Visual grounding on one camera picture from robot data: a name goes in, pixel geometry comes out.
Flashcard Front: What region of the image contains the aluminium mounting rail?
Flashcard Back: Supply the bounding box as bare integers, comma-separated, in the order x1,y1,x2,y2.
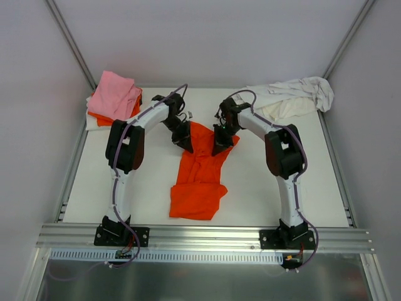
36,223,376,254

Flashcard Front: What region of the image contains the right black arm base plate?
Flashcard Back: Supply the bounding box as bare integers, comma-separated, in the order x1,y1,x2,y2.
259,228,316,250

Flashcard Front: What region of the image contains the crumpled white t shirt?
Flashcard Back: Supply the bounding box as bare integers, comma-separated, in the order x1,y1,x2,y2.
233,77,334,123

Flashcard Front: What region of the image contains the folded pink t shirt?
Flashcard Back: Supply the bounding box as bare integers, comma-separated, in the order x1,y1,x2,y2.
87,71,142,120

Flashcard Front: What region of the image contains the white slotted cable duct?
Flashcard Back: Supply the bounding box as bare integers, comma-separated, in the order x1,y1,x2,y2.
49,248,283,265

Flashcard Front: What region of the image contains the orange t shirt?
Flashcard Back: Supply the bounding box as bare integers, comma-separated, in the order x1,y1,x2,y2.
87,88,142,127
169,122,232,221

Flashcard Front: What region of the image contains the folded orange t shirt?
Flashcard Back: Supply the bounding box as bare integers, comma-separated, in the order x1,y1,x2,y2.
87,88,142,127

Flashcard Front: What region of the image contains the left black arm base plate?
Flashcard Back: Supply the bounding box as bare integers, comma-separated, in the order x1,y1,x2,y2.
93,223,150,247

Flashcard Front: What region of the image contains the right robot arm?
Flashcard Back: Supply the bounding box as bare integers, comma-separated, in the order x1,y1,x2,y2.
212,97,309,250

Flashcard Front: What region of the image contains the right corner frame post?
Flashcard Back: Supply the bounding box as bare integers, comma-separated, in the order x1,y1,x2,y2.
323,0,377,80

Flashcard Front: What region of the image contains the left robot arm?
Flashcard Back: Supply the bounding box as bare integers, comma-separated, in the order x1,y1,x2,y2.
102,92,194,245

